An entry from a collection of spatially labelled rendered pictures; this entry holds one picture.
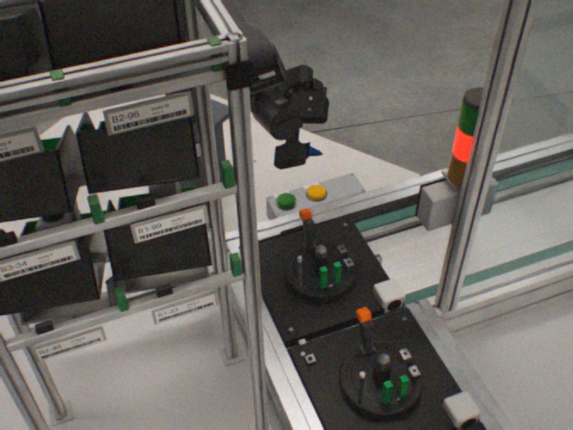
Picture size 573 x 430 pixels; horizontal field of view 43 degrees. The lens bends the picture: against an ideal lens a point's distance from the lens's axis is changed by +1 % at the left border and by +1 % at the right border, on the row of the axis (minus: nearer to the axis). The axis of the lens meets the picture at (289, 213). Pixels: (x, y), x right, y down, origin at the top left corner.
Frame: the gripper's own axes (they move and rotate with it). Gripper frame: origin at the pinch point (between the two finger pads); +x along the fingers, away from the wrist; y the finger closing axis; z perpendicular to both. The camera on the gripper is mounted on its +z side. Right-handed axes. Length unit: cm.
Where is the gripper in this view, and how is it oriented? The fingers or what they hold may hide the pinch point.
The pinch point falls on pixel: (310, 127)
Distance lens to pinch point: 131.2
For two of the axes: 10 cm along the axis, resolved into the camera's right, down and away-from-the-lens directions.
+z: 7.6, -1.2, -6.3
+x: 6.4, 2.7, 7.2
